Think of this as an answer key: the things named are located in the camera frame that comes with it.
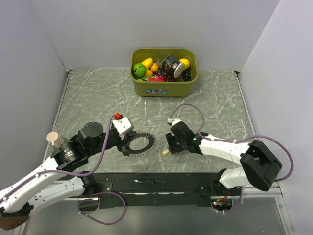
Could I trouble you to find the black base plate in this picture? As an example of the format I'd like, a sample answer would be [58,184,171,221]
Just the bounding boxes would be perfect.
[93,172,241,209]

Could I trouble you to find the yellow toy lemon right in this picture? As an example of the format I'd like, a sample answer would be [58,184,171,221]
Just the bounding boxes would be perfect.
[179,58,191,70]

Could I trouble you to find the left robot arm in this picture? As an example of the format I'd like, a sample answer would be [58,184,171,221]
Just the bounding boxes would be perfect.
[0,117,140,231]

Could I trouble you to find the black printed can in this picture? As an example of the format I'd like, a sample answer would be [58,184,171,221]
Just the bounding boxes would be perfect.
[161,55,185,79]

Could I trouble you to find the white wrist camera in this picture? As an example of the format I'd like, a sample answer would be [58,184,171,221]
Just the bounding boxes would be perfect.
[112,117,134,139]
[167,118,181,126]

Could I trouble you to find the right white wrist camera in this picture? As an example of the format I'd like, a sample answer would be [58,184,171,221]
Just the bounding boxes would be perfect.
[167,118,181,126]

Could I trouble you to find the yellow toy mango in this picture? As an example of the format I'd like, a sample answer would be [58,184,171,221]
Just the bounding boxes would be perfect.
[141,58,153,69]

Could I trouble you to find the dark toy grapes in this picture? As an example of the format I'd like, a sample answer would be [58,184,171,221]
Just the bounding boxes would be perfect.
[182,70,192,82]

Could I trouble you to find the green toy watermelon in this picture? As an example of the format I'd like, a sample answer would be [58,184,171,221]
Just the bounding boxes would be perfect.
[133,63,147,78]

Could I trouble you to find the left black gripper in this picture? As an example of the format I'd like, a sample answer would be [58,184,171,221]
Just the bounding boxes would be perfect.
[87,129,137,156]

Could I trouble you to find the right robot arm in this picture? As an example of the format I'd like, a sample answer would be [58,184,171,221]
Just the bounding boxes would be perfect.
[166,119,282,195]

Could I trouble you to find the olive green plastic bin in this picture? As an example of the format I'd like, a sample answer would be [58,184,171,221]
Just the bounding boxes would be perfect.
[130,48,198,97]

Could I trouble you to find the yellow tag key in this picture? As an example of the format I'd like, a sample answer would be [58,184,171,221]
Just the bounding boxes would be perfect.
[162,149,169,156]

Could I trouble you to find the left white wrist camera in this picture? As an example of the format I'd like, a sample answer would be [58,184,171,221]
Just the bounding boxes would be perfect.
[112,117,134,139]

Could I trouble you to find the large metal keyring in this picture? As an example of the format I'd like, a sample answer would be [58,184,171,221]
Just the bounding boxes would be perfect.
[124,132,156,156]

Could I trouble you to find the red toy dragonfruit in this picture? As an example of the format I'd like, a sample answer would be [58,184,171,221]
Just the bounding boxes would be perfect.
[147,76,166,82]

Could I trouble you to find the small yellow toy lemon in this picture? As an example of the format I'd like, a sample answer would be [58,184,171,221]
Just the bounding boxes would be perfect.
[144,69,153,77]

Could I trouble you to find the orange toy fruit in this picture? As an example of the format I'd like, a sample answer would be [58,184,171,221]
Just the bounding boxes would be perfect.
[150,63,159,72]

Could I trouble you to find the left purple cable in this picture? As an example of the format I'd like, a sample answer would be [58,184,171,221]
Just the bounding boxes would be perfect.
[0,115,127,225]

